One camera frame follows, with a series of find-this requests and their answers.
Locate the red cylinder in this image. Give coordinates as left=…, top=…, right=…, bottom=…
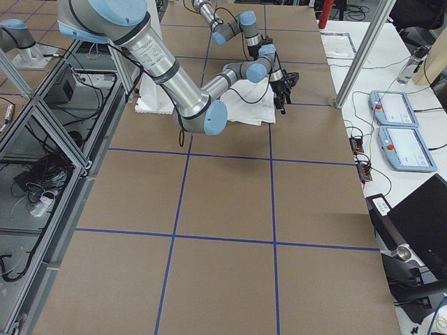
left=318, top=0, right=335, bottom=29

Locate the aluminium frame post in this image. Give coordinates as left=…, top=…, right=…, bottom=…
left=334, top=0, right=396, bottom=109

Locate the water bottle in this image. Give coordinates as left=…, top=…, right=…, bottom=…
left=397, top=45, right=430, bottom=84

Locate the black box white label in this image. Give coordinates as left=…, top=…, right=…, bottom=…
left=365, top=193, right=406, bottom=251

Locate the white long-sleeve printed shirt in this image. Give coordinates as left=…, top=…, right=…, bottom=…
left=220, top=78, right=276, bottom=126

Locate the clear plastic bag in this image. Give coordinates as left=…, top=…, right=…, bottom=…
left=321, top=32, right=356, bottom=59

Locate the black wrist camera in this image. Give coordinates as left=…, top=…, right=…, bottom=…
left=283, top=70, right=300, bottom=89
left=261, top=35, right=274, bottom=45

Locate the white central mounting pedestal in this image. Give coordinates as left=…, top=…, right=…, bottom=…
left=135, top=0, right=174, bottom=114

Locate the silver metal cup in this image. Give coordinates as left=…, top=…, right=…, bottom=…
left=392, top=244, right=413, bottom=262

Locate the upper blue teach pendant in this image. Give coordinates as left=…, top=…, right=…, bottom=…
left=369, top=90, right=419, bottom=128

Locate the blue teach pendant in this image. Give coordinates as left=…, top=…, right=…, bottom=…
left=378, top=126, right=437, bottom=172
left=369, top=90, right=419, bottom=128

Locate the lower blue teach pendant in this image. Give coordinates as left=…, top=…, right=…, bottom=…
left=378, top=126, right=437, bottom=172

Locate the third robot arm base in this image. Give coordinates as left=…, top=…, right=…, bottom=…
left=1, top=19, right=59, bottom=70

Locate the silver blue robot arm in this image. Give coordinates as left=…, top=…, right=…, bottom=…
left=57, top=1, right=299, bottom=135
left=191, top=0, right=272, bottom=59

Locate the black laptop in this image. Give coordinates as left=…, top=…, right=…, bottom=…
left=388, top=174, right=446, bottom=279

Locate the white power strip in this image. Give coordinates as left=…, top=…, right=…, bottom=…
left=29, top=193, right=55, bottom=218

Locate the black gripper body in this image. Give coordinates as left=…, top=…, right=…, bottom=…
left=270, top=79, right=290, bottom=103
left=247, top=43, right=263, bottom=59

